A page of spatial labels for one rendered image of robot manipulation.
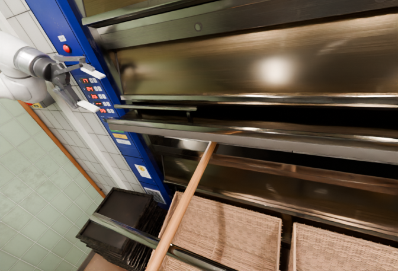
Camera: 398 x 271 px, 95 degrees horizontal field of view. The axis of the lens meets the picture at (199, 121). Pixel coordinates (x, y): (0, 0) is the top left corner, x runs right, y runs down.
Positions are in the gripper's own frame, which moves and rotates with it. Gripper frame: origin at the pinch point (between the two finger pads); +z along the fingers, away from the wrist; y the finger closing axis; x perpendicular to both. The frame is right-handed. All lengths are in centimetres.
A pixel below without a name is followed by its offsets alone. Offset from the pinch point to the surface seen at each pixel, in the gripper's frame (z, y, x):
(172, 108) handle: 26.8, -11.0, 5.7
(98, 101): -5.8, 11.1, -11.1
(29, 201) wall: -38, 106, -7
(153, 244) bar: 40, 20, 26
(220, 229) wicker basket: 74, 51, -9
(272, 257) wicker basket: 99, 43, -1
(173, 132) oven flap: 30.4, -6.1, 9.7
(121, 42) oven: 1.9, -18.6, -5.2
